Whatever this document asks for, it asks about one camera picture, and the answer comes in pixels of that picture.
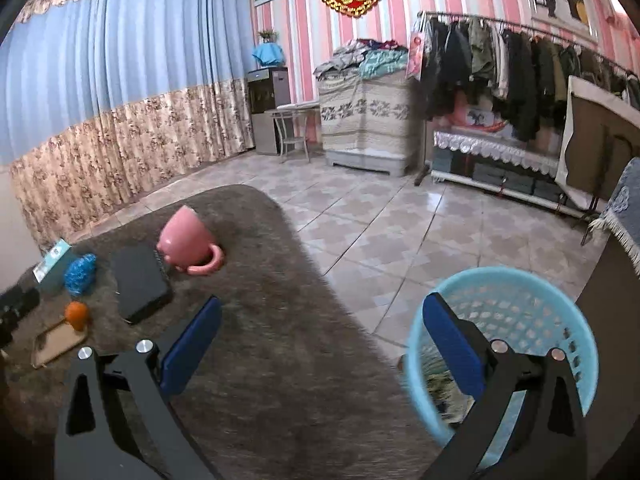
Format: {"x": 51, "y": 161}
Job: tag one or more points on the low shelf with lace cover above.
{"x": 490, "y": 150}

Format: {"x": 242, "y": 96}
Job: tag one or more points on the light blue plastic basket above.
{"x": 525, "y": 305}

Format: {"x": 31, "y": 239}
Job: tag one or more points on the metal clothes rack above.
{"x": 500, "y": 21}

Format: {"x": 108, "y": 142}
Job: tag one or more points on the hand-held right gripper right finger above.
{"x": 455, "y": 345}

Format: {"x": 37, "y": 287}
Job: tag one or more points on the camouflage cloth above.
{"x": 445, "y": 385}

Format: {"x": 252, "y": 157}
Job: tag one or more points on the blue plastic bag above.
{"x": 80, "y": 272}

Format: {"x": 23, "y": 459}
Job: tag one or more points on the small orange object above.
{"x": 77, "y": 315}

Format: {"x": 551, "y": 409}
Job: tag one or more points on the blue and floral curtain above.
{"x": 125, "y": 85}

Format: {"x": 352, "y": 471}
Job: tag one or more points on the grey water dispenser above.
{"x": 267, "y": 110}

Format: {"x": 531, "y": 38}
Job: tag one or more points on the pink mug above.
{"x": 182, "y": 235}

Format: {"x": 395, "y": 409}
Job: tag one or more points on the row of hanging clothes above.
{"x": 520, "y": 75}

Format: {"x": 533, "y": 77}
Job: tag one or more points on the pile of folded clothes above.
{"x": 360, "y": 57}

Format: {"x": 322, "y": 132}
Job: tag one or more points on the white metal stool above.
{"x": 295, "y": 130}

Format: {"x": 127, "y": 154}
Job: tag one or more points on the small potted plant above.
{"x": 267, "y": 35}

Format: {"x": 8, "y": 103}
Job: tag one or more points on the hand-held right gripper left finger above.
{"x": 192, "y": 345}

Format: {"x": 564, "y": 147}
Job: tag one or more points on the black notebook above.
{"x": 140, "y": 285}

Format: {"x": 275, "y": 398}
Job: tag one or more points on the teal tissue box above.
{"x": 52, "y": 265}

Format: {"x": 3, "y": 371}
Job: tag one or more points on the grey shaggy rug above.
{"x": 275, "y": 360}

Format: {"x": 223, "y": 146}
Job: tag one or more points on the blue lace-edged cloth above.
{"x": 622, "y": 205}

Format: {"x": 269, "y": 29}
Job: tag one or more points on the folded table with white edge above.
{"x": 595, "y": 140}

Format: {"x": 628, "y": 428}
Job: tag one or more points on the white cabinet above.
{"x": 15, "y": 230}

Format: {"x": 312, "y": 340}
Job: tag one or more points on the cloth covered cabinet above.
{"x": 365, "y": 120}

